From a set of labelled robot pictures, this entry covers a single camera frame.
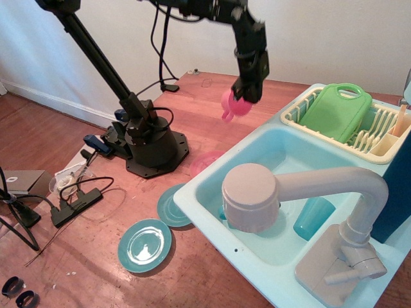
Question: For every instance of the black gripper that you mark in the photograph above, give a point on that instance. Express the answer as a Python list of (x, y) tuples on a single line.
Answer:
[(253, 69)]

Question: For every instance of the pink plastic cup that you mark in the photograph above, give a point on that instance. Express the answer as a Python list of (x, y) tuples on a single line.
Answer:
[(232, 107)]

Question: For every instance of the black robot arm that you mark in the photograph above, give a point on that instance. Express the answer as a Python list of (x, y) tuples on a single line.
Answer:
[(128, 49)]

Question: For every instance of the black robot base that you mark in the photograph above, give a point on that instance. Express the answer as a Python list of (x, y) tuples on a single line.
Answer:
[(144, 139)]

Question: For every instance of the teal plastic cup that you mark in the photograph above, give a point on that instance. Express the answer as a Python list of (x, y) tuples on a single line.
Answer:
[(313, 215)]

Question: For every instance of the teal plate under sink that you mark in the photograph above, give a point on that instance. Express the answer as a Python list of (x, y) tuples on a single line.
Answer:
[(168, 211)]

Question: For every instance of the pink plastic plate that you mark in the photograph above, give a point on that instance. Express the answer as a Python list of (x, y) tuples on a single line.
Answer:
[(203, 161)]

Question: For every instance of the green cutting board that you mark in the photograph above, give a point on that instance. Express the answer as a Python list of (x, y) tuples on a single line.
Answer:
[(337, 111)]

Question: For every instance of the cream dish rack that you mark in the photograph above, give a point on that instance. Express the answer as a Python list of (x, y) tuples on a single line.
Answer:
[(372, 141)]

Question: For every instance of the orange plastic utensil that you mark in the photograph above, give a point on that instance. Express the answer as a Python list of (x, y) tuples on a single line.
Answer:
[(401, 114)]

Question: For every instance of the blue clamp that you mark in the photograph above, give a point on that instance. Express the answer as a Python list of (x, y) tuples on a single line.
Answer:
[(95, 143)]

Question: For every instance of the dark blue box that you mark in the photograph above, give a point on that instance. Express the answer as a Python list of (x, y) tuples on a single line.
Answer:
[(397, 208)]

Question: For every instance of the teal plate front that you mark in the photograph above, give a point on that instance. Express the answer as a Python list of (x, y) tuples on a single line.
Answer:
[(144, 246)]

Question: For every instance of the grey toy faucet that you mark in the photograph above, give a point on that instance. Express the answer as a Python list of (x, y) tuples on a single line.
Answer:
[(343, 255)]

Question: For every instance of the clear plastic bag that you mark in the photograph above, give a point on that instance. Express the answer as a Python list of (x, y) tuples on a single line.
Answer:
[(70, 175)]

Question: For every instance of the black usb hub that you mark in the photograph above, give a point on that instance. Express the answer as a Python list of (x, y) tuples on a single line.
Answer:
[(68, 211)]

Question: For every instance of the grey cardboard box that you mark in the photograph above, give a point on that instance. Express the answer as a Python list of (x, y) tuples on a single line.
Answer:
[(27, 182)]

